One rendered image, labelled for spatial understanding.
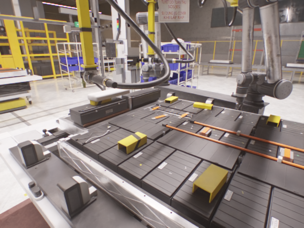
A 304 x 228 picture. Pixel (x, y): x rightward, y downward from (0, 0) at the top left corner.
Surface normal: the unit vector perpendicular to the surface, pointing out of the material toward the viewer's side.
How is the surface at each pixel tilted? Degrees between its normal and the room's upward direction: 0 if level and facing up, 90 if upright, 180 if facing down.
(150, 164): 0
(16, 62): 90
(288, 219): 0
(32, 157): 90
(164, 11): 90
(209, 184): 0
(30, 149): 90
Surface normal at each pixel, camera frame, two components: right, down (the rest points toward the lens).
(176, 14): 0.26, 0.34
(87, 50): 0.61, 0.28
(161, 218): -0.61, 0.28
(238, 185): 0.00, -0.94
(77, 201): 0.79, 0.22
